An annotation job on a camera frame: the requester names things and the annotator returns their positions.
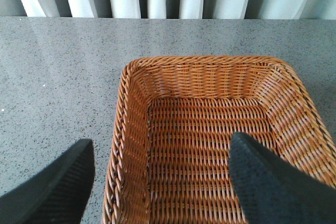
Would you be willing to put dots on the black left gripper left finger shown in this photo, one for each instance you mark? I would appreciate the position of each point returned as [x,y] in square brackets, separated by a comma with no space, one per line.
[57,194]

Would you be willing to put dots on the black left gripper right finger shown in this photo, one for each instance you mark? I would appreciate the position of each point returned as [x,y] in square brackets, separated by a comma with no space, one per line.
[270,190]

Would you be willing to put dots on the brown wicker basket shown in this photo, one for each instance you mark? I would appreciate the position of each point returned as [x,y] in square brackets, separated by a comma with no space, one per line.
[174,120]

